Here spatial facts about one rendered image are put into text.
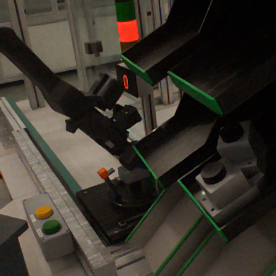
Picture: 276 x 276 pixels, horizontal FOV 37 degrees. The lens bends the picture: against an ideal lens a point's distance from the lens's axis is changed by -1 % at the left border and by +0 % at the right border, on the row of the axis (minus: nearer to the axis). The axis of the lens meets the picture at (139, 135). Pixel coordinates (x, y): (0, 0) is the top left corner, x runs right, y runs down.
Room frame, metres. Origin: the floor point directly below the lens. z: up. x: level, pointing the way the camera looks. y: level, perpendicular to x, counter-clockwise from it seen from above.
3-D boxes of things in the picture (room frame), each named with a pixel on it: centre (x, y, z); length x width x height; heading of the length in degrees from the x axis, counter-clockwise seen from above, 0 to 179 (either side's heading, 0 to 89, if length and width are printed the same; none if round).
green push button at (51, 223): (0.79, 0.23, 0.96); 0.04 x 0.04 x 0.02
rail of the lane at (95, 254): (1.05, 0.28, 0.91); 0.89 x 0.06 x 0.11; 24
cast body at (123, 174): (0.86, 0.02, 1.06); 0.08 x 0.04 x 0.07; 114
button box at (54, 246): (0.85, 0.26, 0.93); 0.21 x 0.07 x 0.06; 24
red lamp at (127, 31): (1.08, -0.01, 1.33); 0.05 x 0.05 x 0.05
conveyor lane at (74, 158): (1.14, 0.12, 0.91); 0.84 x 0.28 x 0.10; 24
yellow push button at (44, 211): (0.85, 0.26, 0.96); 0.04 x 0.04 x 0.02
